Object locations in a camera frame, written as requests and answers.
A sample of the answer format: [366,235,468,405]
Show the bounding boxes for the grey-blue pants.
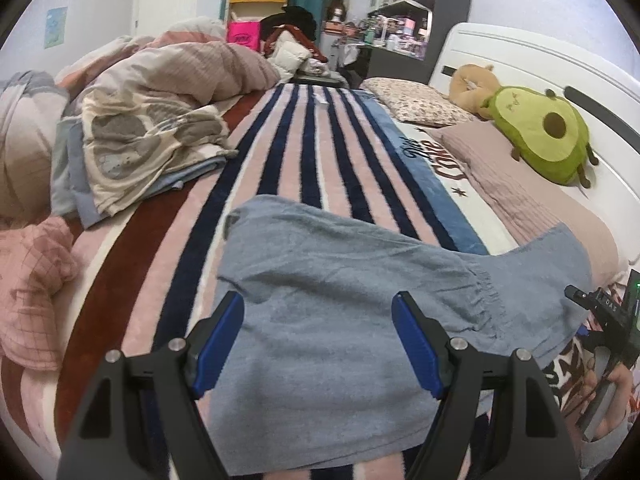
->
[206,195,592,476]

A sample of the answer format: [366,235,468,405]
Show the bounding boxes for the right hand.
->
[585,363,634,441]

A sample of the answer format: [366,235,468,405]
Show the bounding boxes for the pink ribbed pillow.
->
[430,122,629,287]

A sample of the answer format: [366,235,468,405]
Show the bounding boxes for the striped fleece blanket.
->
[1,84,521,479]

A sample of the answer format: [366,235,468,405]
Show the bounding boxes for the pink checked cloth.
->
[1,217,78,372]

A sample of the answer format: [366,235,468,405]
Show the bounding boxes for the avocado plush toy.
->
[483,86,599,188]

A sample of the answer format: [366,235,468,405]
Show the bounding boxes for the white headboard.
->
[428,23,639,269]

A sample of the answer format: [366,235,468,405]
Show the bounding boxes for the brown plush toy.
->
[448,64,501,120]

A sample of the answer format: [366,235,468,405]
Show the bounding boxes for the bear print quilt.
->
[51,87,238,228]

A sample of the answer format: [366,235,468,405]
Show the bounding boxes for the floral pillow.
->
[360,77,476,128]

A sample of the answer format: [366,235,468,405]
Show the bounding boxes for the grey shelving unit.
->
[319,0,476,85]

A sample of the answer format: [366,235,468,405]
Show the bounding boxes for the pink beige duvet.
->
[1,18,280,224]

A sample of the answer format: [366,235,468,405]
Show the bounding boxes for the pink bag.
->
[227,21,262,52]

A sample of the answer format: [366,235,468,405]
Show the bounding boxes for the clothes pile on chair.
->
[260,6,348,88]

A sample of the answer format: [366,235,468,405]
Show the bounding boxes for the yellow cabinet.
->
[224,0,288,23]

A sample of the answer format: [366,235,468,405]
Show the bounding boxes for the wall poster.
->
[43,6,67,49]

